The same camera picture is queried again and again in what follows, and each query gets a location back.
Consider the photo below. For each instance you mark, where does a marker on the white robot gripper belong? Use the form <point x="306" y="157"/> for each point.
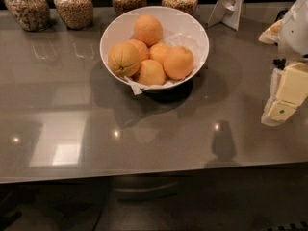
<point x="295" y="33"/>

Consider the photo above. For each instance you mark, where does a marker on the orange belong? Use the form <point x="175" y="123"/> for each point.
<point x="124" y="60"/>
<point x="150" y="73"/>
<point x="148" y="29"/>
<point x="178" y="64"/>
<point x="158" y="52"/>
<point x="141" y="47"/>

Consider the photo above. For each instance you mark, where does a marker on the white sign stand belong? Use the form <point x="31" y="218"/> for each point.
<point x="227" y="12"/>

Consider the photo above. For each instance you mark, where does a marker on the white paper napkin liner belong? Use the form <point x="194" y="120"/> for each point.
<point x="199" y="45"/>

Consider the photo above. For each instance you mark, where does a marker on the far left glass jar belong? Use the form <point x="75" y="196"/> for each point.
<point x="31" y="15"/>

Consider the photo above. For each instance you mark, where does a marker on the black wire rack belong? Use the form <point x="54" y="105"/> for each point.
<point x="280" y="63"/>

